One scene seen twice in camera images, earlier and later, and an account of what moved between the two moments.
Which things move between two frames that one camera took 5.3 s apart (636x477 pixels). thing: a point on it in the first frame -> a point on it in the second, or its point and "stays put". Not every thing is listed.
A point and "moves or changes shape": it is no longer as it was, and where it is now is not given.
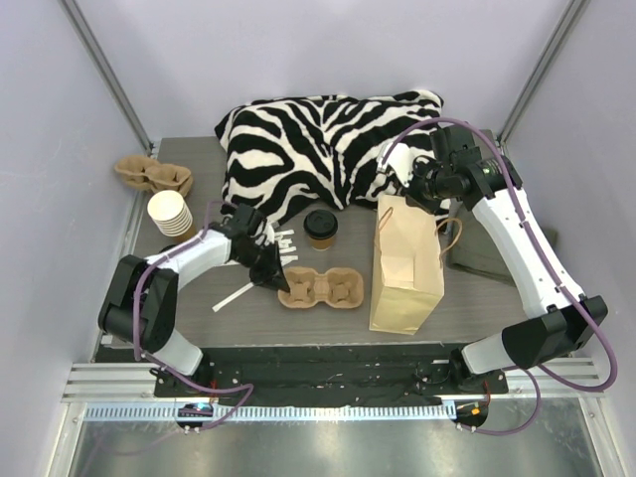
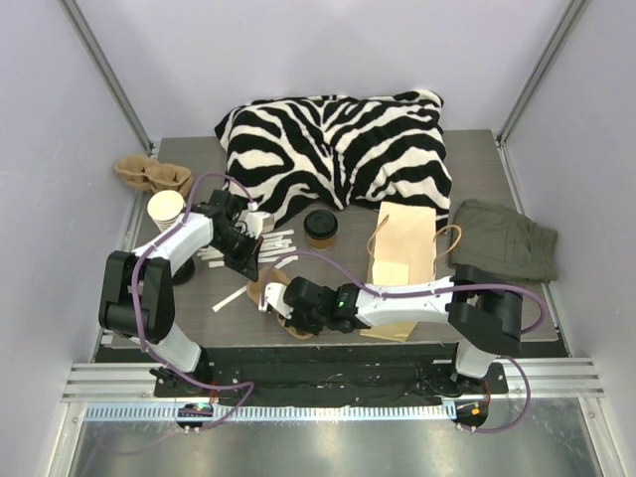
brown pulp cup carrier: [340, 286] moves or changes shape
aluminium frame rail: [80, 22] stays put
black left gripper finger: [270, 273] -> [243, 258]
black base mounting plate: [328, 376] stays put
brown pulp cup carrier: [147, 173] stays put
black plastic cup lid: [321, 224] stays put
